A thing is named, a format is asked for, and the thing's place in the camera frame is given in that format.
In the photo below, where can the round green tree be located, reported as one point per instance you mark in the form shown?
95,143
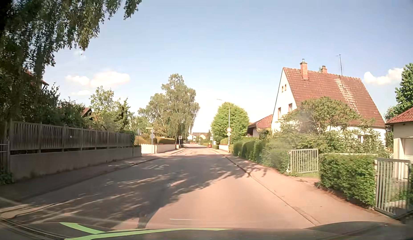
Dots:
230,121

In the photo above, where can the tall birch trees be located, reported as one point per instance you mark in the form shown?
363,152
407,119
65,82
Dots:
175,106

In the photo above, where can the low house with red roof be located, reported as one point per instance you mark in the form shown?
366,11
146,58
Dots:
258,126

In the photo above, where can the row of green hedges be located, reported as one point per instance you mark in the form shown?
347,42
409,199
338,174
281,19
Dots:
256,151

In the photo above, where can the grey asphalt road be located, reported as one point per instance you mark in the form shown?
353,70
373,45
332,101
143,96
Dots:
199,186

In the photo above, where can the trees behind fence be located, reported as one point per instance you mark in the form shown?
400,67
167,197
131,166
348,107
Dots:
106,111

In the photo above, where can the white metal gate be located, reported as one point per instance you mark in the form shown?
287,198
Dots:
304,160

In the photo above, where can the pale pavement beside hedges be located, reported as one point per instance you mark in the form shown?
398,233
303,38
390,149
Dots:
293,193

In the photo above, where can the bushy tree before house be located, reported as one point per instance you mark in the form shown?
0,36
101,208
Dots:
321,123

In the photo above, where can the car's own bonnet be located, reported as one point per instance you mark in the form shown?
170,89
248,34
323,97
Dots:
226,233

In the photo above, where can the white house with red roof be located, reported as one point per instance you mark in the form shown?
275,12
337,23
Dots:
330,93

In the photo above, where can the grey pavement beside fence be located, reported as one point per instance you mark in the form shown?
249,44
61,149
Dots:
69,176

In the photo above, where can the trimmed green hedge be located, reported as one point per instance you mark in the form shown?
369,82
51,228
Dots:
348,175

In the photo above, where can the large birch tree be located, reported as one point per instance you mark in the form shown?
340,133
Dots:
29,40

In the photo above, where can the grey metal gate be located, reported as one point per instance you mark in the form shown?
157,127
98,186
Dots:
391,186

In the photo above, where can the white garage with red roof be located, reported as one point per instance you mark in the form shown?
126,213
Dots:
406,133

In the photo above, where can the tall green tree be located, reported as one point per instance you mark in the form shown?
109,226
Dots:
406,91

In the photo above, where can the lamp post with road signs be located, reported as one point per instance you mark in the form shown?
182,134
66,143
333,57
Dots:
229,130

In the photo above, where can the road sign on post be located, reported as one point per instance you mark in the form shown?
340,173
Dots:
179,140

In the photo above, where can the hedge above white wall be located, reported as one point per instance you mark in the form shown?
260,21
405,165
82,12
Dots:
161,140

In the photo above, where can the low white wall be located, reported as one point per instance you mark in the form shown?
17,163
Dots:
158,148

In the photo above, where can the street name sign post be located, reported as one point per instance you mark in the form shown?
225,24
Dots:
151,136

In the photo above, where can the grey wall with wooden fence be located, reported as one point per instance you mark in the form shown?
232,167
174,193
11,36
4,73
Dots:
66,156

